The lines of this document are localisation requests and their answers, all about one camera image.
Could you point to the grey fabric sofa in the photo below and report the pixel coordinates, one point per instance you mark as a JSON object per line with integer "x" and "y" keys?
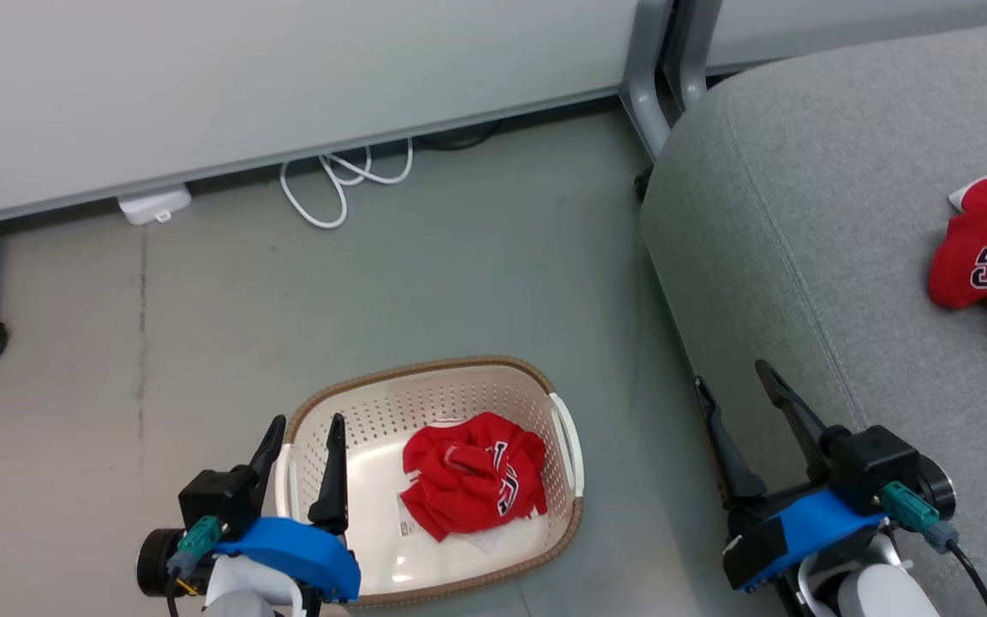
{"x": 802, "y": 214}

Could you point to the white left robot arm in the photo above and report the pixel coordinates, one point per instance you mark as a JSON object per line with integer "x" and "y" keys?
{"x": 241, "y": 600}

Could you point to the white partition panel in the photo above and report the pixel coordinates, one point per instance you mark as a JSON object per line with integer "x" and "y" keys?
{"x": 288, "y": 68}
{"x": 888, "y": 26}

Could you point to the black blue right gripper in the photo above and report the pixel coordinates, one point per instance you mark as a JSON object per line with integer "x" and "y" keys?
{"x": 819, "y": 523}

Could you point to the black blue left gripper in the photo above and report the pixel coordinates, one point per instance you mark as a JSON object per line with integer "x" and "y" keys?
{"x": 296, "y": 553}

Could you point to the red jersey in basket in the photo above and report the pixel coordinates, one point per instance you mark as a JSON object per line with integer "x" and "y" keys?
{"x": 468, "y": 480}

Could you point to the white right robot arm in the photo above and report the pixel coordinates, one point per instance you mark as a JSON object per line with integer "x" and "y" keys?
{"x": 879, "y": 596}

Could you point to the black partition foot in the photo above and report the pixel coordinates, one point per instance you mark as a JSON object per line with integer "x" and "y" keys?
{"x": 643, "y": 184}

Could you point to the white power adapter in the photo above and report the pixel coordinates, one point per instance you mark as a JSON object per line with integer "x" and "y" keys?
{"x": 153, "y": 206}

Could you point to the grey partition post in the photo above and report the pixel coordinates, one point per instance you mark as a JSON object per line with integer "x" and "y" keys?
{"x": 643, "y": 86}
{"x": 692, "y": 51}

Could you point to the white perforated laundry basket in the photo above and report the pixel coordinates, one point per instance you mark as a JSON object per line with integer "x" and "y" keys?
{"x": 459, "y": 394}

